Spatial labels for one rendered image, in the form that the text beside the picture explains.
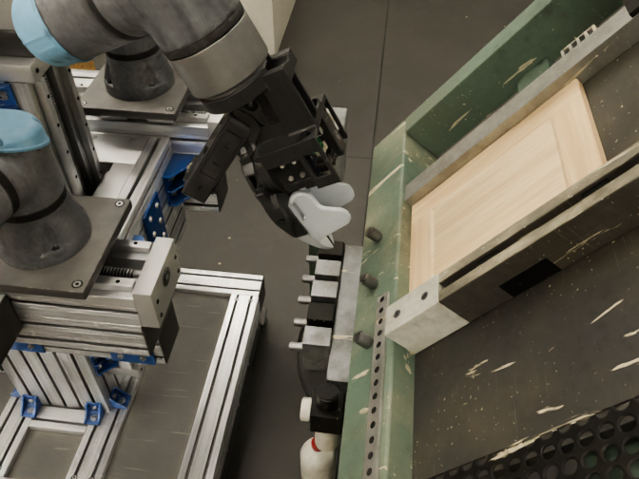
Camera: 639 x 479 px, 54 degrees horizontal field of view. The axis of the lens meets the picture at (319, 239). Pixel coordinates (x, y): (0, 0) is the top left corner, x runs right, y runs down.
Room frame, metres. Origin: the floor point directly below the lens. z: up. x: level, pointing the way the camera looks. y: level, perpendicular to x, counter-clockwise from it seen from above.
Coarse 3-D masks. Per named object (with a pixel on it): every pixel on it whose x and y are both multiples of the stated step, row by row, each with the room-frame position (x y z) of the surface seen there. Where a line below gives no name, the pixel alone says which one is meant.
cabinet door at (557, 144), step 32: (576, 96) 0.92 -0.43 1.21; (512, 128) 0.97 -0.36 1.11; (544, 128) 0.91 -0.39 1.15; (576, 128) 0.84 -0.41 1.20; (480, 160) 0.96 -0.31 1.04; (512, 160) 0.89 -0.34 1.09; (544, 160) 0.83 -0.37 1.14; (576, 160) 0.77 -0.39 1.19; (448, 192) 0.95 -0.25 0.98; (480, 192) 0.88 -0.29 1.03; (512, 192) 0.82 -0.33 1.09; (544, 192) 0.76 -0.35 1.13; (416, 224) 0.93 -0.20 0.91; (448, 224) 0.86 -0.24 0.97; (480, 224) 0.80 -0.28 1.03; (512, 224) 0.74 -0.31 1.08; (416, 256) 0.84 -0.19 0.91; (448, 256) 0.78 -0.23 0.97
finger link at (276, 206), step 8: (256, 176) 0.45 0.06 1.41; (256, 192) 0.44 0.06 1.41; (264, 192) 0.44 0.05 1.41; (264, 200) 0.43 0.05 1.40; (272, 200) 0.44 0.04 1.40; (280, 200) 0.44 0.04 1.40; (288, 200) 0.45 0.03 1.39; (264, 208) 0.43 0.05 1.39; (272, 208) 0.43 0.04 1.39; (280, 208) 0.43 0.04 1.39; (288, 208) 0.44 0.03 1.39; (272, 216) 0.43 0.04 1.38; (280, 216) 0.43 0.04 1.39; (288, 216) 0.44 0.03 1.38; (280, 224) 0.43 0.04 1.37; (288, 224) 0.43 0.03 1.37; (296, 224) 0.44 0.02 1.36; (288, 232) 0.44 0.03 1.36; (296, 232) 0.44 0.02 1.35; (304, 232) 0.44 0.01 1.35
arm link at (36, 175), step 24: (0, 120) 0.77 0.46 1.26; (24, 120) 0.77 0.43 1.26; (0, 144) 0.71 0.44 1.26; (24, 144) 0.72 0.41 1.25; (48, 144) 0.77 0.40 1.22; (0, 168) 0.69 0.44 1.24; (24, 168) 0.71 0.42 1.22; (48, 168) 0.75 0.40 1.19; (24, 192) 0.69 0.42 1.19; (48, 192) 0.73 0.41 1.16
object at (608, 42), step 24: (624, 24) 0.96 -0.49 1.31; (576, 48) 1.01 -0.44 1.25; (600, 48) 0.96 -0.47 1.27; (624, 48) 0.96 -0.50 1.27; (552, 72) 1.00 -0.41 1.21; (576, 72) 0.97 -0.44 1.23; (528, 96) 0.99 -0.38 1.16; (504, 120) 0.98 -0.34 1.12; (456, 144) 1.03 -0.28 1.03; (480, 144) 0.98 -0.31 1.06; (432, 168) 1.03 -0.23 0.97; (456, 168) 0.99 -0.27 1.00; (408, 192) 1.02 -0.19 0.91
